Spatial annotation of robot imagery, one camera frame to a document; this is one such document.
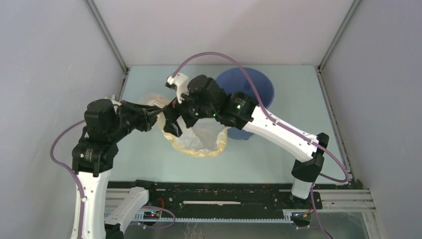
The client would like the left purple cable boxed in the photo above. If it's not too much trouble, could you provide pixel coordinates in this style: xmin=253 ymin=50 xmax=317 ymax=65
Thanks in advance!
xmin=49 ymin=119 xmax=87 ymax=239

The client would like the right aluminium corner profile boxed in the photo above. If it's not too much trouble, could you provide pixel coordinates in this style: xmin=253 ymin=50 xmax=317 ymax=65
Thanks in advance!
xmin=317 ymin=0 xmax=363 ymax=72

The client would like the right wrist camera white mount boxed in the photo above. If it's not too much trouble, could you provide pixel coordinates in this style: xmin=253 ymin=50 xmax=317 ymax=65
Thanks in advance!
xmin=165 ymin=73 xmax=190 ymax=104

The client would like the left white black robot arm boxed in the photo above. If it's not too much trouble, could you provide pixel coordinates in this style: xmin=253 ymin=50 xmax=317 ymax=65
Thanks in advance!
xmin=71 ymin=99 xmax=162 ymax=239

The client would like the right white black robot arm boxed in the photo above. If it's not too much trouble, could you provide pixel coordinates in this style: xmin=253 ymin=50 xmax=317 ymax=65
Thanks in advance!
xmin=163 ymin=73 xmax=329 ymax=208

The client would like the left circuit board with leds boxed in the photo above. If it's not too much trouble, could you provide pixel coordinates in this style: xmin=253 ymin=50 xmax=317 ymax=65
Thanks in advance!
xmin=142 ymin=211 xmax=161 ymax=220

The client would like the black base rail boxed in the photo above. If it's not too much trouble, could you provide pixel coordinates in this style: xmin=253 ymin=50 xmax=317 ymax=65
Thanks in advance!
xmin=106 ymin=180 xmax=322 ymax=222

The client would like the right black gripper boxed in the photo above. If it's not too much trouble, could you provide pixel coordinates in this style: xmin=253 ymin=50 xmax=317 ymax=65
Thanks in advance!
xmin=162 ymin=90 xmax=216 ymax=138

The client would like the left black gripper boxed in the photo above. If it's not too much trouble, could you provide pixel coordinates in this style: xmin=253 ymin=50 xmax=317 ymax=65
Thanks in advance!
xmin=108 ymin=99 xmax=165 ymax=141

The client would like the left aluminium corner profile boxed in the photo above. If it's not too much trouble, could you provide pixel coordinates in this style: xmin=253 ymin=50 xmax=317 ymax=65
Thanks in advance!
xmin=83 ymin=0 xmax=129 ymax=75

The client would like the right circuit board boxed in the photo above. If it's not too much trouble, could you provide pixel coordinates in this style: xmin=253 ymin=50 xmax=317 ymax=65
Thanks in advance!
xmin=291 ymin=212 xmax=312 ymax=221

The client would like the blue plastic trash bin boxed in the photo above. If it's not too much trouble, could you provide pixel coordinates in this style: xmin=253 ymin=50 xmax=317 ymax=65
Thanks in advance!
xmin=215 ymin=67 xmax=275 ymax=141

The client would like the aluminium corner profile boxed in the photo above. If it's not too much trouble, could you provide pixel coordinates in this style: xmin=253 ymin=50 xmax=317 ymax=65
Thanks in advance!
xmin=317 ymin=0 xmax=363 ymax=72
xmin=83 ymin=0 xmax=129 ymax=75

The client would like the translucent white yellow trash bag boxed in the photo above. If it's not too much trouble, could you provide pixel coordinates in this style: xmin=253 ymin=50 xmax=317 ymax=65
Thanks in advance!
xmin=154 ymin=113 xmax=228 ymax=157

